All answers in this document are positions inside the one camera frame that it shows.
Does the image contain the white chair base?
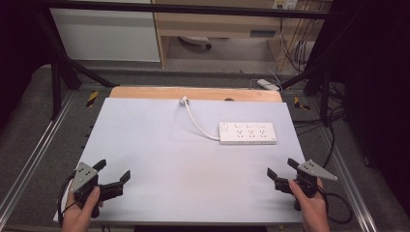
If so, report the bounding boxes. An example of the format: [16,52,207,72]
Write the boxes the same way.
[178,35,213,50]

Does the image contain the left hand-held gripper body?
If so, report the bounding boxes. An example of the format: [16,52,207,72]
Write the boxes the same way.
[68,160,126,219]

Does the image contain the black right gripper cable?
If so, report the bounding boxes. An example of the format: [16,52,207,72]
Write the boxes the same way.
[317,185,354,225]

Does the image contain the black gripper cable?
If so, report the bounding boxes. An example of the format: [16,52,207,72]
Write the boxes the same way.
[317,185,354,225]
[56,173,78,224]

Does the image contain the aluminium rail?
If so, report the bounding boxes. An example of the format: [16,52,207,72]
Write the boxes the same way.
[0,91,77,220]
[317,127,379,232]

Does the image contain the person's left hand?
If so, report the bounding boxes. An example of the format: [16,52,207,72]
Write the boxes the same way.
[60,186,104,232]

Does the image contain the black metal frame bar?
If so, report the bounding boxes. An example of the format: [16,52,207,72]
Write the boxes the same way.
[32,0,343,20]

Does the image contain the white wall socket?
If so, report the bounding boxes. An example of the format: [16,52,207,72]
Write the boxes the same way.
[272,0,300,11]

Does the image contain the black floor cables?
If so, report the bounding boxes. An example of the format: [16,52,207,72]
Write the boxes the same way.
[292,81,347,169]

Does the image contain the white power strip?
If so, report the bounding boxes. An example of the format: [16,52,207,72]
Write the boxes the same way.
[219,121,278,145]

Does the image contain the person's right hand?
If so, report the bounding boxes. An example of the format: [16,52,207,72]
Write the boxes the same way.
[287,178,332,232]

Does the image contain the black metal stand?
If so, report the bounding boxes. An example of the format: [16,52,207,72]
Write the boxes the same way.
[279,18,347,128]
[33,9,120,121]

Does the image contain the white table sheet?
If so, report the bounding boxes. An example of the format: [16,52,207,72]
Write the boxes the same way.
[53,97,307,225]

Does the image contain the wooden desk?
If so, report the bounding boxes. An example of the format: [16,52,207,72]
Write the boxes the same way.
[151,0,334,70]

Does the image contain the wooden table board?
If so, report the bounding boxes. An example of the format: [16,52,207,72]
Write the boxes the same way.
[108,85,283,103]

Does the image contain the hanging cable bundle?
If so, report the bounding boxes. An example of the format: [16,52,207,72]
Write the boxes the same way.
[279,9,312,73]

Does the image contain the dark curtain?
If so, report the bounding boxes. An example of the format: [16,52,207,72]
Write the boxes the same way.
[313,0,410,214]
[0,0,54,127]

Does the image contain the white power strip cable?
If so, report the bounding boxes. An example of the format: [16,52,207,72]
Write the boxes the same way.
[185,101,221,142]

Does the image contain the white adapter box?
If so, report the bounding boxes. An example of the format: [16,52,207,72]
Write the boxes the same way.
[256,78,281,93]

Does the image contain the white cabinet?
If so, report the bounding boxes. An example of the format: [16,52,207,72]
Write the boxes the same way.
[49,0,161,63]

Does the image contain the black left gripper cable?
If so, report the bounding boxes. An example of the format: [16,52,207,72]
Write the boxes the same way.
[56,173,78,224]

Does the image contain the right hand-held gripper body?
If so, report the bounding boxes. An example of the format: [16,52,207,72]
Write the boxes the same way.
[274,159,339,213]

